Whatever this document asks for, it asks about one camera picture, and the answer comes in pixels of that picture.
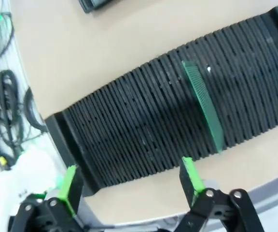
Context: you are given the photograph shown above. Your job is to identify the black ESD tray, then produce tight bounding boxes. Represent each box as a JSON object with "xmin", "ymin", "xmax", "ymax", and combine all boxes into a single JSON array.
[{"xmin": 78, "ymin": 0, "xmax": 120, "ymax": 14}]

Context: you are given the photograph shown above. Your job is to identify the black slotted board rack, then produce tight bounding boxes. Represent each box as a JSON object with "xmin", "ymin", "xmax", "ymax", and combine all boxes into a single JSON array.
[{"xmin": 44, "ymin": 4, "xmax": 278, "ymax": 197}]

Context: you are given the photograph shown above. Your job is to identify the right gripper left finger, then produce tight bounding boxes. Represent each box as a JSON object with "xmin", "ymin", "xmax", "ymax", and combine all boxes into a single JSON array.
[{"xmin": 10, "ymin": 165, "xmax": 84, "ymax": 232}]

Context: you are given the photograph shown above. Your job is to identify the black cable bundle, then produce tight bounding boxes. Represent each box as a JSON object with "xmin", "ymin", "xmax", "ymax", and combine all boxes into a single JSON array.
[{"xmin": 0, "ymin": 69, "xmax": 48, "ymax": 167}]

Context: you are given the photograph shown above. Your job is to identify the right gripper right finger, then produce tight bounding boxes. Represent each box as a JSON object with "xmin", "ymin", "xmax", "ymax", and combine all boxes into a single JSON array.
[{"xmin": 176, "ymin": 156, "xmax": 266, "ymax": 232}]

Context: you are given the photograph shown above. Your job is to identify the green circuit board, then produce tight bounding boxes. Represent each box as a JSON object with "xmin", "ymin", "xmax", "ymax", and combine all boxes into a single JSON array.
[{"xmin": 181, "ymin": 60, "xmax": 224, "ymax": 155}]

